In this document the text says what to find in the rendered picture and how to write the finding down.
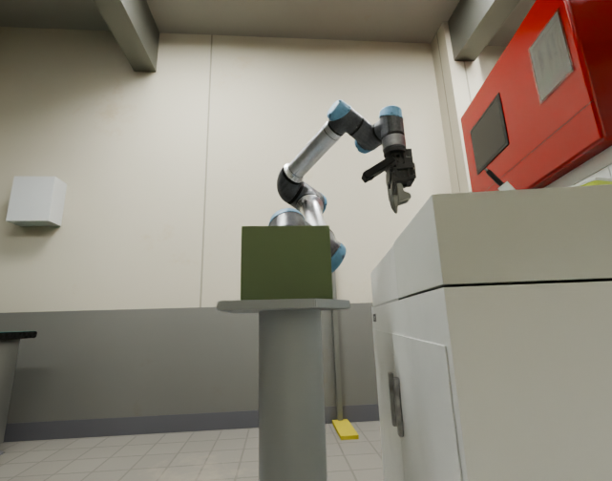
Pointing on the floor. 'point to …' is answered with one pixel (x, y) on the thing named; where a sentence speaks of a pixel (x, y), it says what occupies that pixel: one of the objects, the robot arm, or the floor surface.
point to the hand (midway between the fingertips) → (393, 209)
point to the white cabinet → (504, 383)
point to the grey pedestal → (289, 386)
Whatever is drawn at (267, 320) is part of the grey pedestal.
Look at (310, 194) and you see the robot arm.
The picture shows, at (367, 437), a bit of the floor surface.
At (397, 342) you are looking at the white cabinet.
